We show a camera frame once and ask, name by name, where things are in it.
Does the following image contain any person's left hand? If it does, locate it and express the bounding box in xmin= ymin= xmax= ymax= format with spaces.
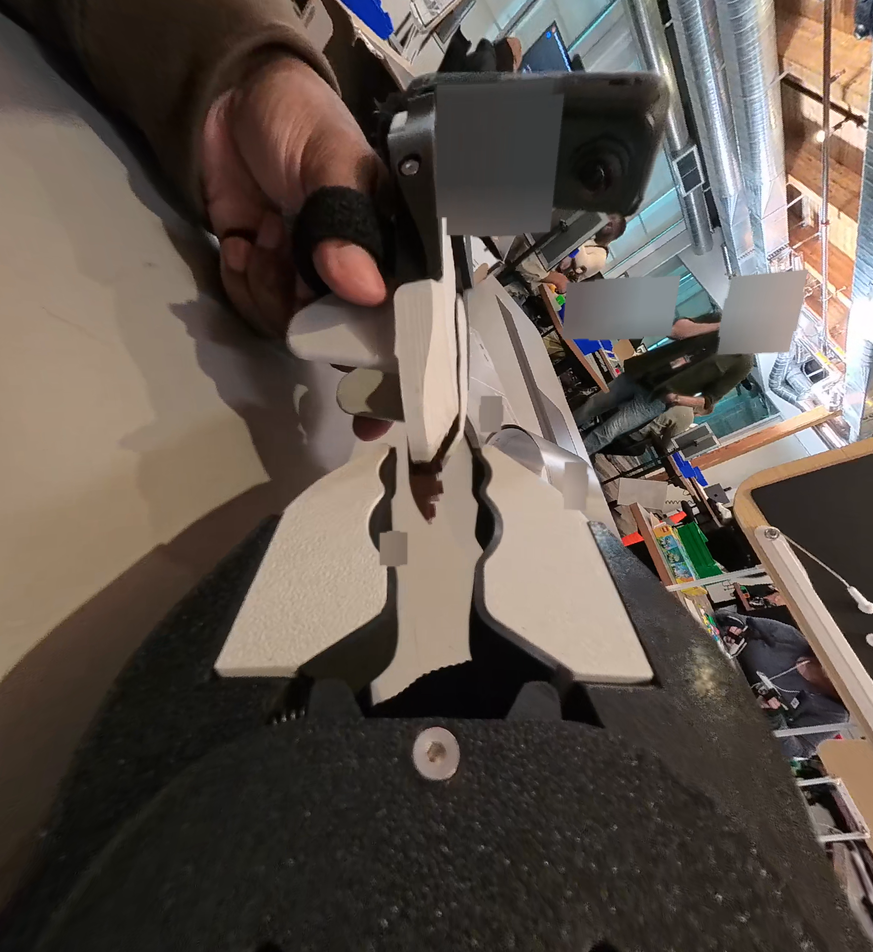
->
xmin=202 ymin=53 xmax=408 ymax=441

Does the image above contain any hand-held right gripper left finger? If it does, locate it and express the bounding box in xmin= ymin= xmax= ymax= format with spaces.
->
xmin=217 ymin=444 xmax=403 ymax=688

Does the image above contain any orange clip plate brick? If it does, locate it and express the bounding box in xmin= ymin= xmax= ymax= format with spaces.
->
xmin=407 ymin=447 xmax=448 ymax=522

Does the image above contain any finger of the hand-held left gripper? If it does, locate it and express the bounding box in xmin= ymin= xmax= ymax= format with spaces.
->
xmin=288 ymin=276 xmax=470 ymax=465
xmin=464 ymin=280 xmax=518 ymax=441

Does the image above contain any stack of blue bins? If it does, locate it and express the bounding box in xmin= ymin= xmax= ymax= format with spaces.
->
xmin=340 ymin=0 xmax=400 ymax=43

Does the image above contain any grey desk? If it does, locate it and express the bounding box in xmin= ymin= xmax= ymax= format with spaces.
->
xmin=0 ymin=0 xmax=408 ymax=952

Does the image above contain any person's left forearm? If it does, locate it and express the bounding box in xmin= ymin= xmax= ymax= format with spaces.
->
xmin=0 ymin=0 xmax=341 ymax=209

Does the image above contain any green box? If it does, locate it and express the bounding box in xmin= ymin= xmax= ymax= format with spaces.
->
xmin=675 ymin=521 xmax=723 ymax=581

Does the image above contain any brick instruction booklet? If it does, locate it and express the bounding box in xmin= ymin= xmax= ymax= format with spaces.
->
xmin=474 ymin=283 xmax=616 ymax=525

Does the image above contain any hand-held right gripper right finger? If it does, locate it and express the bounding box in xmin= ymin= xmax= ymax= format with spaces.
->
xmin=467 ymin=447 xmax=655 ymax=688

